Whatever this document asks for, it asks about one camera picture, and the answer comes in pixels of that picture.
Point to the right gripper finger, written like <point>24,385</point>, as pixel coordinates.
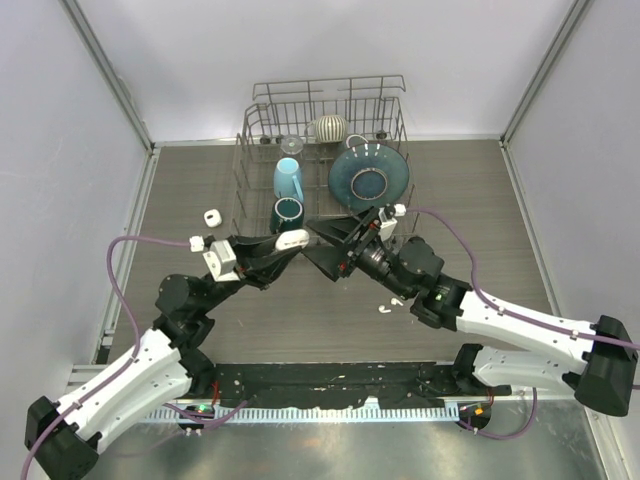
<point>332,261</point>
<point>343,229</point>

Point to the oval white charging case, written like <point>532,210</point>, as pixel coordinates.
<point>298,238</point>

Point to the small white charging case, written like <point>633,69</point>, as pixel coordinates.
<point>213,218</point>

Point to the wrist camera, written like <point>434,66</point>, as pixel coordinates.
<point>218,255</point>
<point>388,219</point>

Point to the dark teal mug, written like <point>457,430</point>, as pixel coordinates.
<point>287,215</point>

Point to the wire dish rack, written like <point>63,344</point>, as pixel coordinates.
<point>372,107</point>

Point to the white slotted cable duct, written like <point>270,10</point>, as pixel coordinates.
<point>368,413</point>

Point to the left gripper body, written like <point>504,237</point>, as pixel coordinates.
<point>244,271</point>

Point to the small white-rimmed bowl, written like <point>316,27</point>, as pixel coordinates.
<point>354,140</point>

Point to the clear glass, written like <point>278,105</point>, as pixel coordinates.
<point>291,145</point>

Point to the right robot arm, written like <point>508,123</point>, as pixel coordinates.
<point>595,361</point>

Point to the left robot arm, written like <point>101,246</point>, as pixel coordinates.
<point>67,436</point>

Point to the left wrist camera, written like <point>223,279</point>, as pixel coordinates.
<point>218,255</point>

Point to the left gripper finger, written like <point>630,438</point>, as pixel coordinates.
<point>248,248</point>
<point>280,261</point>

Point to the light blue mug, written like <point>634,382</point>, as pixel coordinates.
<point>287,179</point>

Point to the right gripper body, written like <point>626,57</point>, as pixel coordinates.
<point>371,257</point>

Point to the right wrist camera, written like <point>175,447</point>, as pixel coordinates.
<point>388,219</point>

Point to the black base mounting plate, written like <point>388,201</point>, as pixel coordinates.
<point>339,386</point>

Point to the large teal plate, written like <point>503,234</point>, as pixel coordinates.
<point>368,175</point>

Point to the striped ceramic mug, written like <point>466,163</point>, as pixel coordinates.
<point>327,129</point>

